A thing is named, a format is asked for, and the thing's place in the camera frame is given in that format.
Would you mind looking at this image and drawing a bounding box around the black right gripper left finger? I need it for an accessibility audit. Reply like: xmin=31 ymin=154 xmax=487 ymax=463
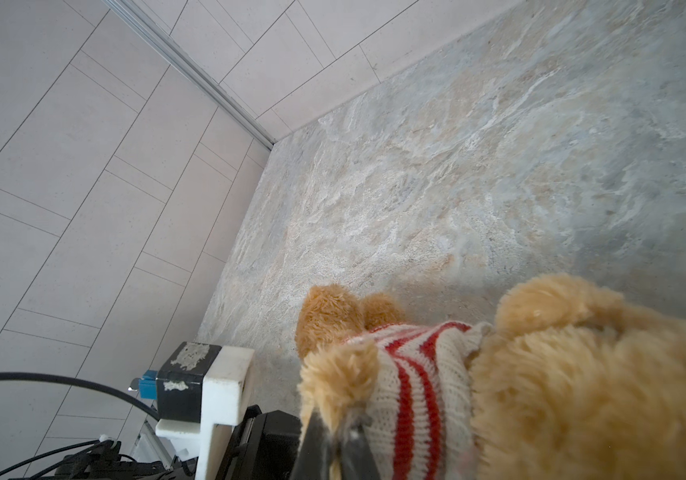
xmin=290 ymin=410 xmax=333 ymax=480

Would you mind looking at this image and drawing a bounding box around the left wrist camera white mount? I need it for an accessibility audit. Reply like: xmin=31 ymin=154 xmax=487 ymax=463
xmin=129 ymin=341 xmax=255 ymax=479

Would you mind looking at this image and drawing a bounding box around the thin black left cable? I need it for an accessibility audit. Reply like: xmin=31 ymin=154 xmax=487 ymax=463
xmin=0 ymin=371 xmax=164 ymax=424

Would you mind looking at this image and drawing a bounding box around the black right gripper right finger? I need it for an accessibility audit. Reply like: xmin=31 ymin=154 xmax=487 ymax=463
xmin=338 ymin=419 xmax=380 ymax=480

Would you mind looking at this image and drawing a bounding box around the aluminium corner post left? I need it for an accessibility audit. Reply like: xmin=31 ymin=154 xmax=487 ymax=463
xmin=103 ymin=0 xmax=276 ymax=150

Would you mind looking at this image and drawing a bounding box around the tan plush teddy bear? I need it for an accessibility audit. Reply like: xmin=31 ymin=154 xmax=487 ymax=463
xmin=295 ymin=274 xmax=686 ymax=479

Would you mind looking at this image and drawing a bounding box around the red white striped knit sweater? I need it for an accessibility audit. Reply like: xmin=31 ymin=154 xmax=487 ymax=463
xmin=351 ymin=321 xmax=492 ymax=479

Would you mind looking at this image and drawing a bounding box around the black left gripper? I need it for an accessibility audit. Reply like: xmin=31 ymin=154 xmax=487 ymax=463
xmin=216 ymin=405 xmax=301 ymax=480

